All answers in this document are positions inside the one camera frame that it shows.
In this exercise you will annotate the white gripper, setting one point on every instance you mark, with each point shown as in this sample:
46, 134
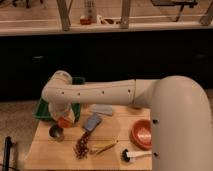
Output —
58, 111

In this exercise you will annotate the red apple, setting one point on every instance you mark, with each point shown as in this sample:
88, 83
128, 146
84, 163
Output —
63, 123

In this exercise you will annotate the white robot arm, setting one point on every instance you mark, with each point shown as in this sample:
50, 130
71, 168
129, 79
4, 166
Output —
180, 112

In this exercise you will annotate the metal cup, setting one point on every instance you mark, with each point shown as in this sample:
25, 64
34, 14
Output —
56, 133

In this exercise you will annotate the green plastic tray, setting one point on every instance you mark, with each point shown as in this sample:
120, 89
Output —
42, 112

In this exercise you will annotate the red brown grapes bunch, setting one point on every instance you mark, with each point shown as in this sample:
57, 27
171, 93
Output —
81, 148

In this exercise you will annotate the grey cloth piece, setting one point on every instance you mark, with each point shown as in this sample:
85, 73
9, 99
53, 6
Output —
102, 109

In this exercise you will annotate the yellow banana toy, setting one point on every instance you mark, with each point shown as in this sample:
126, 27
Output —
99, 148

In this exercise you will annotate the black stand left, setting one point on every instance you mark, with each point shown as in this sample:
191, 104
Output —
6, 157

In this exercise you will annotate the black white brush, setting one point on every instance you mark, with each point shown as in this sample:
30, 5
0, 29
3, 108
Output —
127, 155

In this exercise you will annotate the orange red bowl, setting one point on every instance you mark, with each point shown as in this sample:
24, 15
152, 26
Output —
140, 134

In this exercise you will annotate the red object on shelf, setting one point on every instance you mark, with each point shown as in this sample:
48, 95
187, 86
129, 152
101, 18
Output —
85, 21

